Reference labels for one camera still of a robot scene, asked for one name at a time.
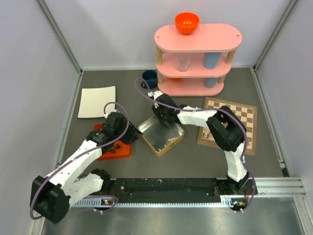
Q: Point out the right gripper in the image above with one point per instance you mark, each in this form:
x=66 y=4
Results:
x=156 y=110

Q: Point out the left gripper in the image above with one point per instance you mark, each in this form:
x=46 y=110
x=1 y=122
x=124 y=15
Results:
x=133 y=134

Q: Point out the gold metal tin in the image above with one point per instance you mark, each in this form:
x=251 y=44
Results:
x=157 y=135

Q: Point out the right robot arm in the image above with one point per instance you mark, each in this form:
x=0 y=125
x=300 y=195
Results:
x=227 y=130

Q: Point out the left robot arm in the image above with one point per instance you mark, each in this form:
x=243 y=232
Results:
x=53 y=195

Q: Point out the wooden chess board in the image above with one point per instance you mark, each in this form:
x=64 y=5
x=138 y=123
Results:
x=247 y=114

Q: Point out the orange metal tin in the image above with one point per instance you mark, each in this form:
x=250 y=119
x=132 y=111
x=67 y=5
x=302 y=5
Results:
x=118 y=151

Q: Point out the white square plate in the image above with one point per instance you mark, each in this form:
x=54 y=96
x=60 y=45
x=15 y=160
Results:
x=93 y=101

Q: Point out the small orange bowl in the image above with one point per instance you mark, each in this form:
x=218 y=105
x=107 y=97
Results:
x=175 y=79

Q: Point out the dark blue mug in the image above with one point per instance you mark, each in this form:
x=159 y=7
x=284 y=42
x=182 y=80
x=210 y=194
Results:
x=150 y=76

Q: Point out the light blue lower cup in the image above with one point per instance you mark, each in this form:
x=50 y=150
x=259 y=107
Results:
x=211 y=82

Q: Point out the light blue cup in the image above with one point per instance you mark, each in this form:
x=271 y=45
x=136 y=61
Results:
x=211 y=82
x=211 y=59

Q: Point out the clear glass cup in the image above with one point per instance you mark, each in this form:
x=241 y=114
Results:
x=183 y=62

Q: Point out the pink three-tier shelf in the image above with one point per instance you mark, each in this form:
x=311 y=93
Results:
x=207 y=37

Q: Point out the orange plastic bowl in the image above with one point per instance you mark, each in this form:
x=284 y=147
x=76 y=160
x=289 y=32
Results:
x=187 y=22

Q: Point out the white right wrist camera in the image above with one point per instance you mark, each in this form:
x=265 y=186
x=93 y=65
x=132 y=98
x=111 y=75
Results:
x=154 y=94

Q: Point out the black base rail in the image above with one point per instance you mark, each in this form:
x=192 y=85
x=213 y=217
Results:
x=173 y=190

